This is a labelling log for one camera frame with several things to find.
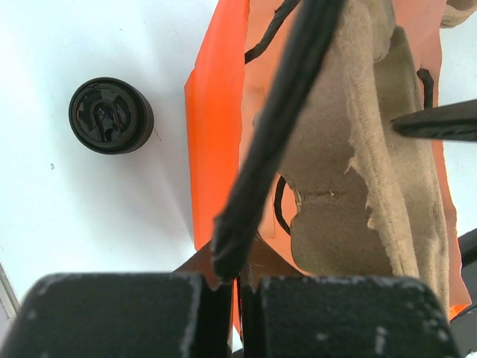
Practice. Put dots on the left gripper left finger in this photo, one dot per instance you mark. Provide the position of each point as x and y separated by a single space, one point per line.
122 315

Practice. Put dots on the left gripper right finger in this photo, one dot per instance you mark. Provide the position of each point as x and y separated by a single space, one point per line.
347 316

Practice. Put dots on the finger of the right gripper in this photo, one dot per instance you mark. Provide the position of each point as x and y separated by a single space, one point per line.
454 122

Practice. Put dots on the brown pulp cup carrier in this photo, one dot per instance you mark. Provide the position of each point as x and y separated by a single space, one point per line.
369 201

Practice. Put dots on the orange paper bag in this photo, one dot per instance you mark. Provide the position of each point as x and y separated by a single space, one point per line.
225 94

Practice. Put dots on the stack of black lids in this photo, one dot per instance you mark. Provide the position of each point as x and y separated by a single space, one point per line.
110 117

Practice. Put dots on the aluminium frame rail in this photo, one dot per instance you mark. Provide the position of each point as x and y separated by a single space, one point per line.
8 296

